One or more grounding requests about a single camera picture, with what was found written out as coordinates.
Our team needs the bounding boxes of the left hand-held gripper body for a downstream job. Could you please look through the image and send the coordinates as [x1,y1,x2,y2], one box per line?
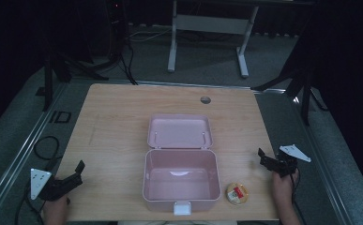
[29,168,83,202]

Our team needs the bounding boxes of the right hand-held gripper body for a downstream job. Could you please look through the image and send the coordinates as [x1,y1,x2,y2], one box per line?
[265,143,312,178]

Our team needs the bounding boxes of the round yellow tin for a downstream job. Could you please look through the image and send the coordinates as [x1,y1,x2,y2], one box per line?
[225,182,250,206]

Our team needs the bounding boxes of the pink plastic storage box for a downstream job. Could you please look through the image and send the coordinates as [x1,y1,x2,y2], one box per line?
[142,113,222,217]

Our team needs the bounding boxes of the person's left hand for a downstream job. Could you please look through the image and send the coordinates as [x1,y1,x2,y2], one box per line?
[42,194,71,225]

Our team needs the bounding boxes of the person's right hand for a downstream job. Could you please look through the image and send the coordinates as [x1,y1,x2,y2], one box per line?
[271,169,299,210]

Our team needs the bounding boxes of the black tripod stand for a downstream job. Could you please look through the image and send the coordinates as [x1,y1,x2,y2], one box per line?
[251,18,329,127]
[35,0,138,113]

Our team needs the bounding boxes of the black cable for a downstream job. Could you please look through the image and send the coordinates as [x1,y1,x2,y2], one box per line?
[291,168,309,225]
[14,181,46,225]
[32,135,64,161]

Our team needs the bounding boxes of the black rectangular floor bracket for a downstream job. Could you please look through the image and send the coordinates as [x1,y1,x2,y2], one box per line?
[49,110,72,124]

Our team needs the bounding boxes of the white desk frame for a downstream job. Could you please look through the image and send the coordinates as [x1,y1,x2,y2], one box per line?
[167,0,314,79]

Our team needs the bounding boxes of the white cable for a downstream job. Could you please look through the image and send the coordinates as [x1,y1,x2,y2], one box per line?
[128,27,173,43]

